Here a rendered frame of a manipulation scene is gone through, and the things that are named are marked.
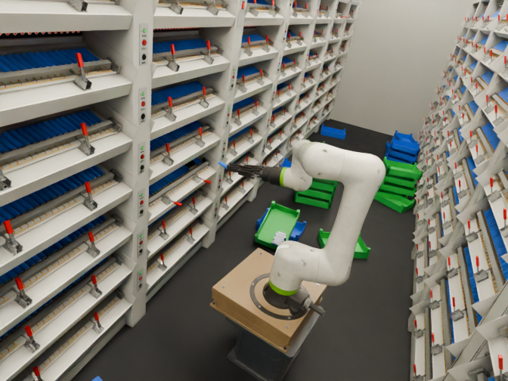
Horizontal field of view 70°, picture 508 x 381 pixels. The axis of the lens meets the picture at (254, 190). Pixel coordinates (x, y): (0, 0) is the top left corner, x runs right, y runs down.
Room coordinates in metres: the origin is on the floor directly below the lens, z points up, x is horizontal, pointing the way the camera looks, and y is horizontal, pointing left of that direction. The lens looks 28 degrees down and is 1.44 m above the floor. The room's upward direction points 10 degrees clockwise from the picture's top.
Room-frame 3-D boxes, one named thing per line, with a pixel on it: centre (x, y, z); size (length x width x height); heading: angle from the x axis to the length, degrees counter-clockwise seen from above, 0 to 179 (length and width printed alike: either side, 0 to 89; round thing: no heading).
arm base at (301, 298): (1.10, -0.23, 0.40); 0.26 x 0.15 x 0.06; 60
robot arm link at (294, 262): (1.13, -0.20, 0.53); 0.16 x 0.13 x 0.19; 91
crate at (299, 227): (2.15, -0.23, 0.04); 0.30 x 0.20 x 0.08; 72
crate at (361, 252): (2.07, -0.66, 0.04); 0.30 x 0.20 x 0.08; 101
